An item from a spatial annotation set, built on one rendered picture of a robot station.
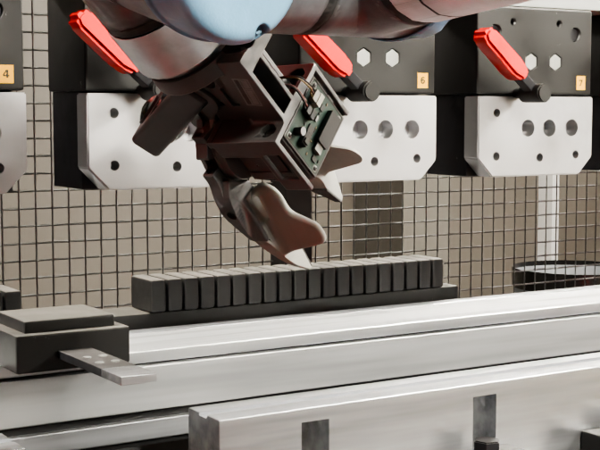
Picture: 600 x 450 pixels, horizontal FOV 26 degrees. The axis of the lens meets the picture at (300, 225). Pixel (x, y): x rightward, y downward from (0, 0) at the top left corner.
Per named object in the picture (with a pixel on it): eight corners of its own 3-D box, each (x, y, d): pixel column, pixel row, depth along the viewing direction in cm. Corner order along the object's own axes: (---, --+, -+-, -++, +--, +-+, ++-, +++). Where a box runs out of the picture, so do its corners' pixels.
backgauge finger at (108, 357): (76, 404, 113) (75, 347, 112) (-21, 357, 135) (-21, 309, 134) (199, 389, 119) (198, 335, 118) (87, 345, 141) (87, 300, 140)
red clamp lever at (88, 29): (88, 4, 98) (178, 87, 103) (68, 7, 102) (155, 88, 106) (75, 21, 98) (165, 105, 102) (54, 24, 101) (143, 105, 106)
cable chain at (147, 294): (151, 313, 154) (151, 279, 153) (129, 307, 159) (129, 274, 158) (444, 287, 177) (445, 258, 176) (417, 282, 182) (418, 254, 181)
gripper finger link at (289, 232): (339, 295, 95) (292, 194, 90) (276, 290, 98) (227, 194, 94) (359, 267, 97) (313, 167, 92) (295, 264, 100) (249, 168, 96)
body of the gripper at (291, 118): (314, 200, 89) (224, 82, 82) (220, 199, 95) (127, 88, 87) (354, 115, 93) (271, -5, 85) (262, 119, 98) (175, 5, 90)
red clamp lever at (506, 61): (495, 22, 119) (554, 92, 124) (467, 25, 123) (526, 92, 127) (486, 37, 119) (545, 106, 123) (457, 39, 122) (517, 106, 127)
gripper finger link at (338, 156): (387, 203, 99) (321, 151, 93) (325, 202, 103) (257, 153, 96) (396, 165, 100) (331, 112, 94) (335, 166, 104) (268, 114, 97)
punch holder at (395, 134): (301, 183, 114) (301, -6, 113) (253, 179, 121) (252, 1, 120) (436, 179, 122) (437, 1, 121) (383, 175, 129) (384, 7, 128)
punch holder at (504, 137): (477, 178, 125) (479, 4, 123) (423, 173, 132) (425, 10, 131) (591, 173, 133) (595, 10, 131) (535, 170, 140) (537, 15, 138)
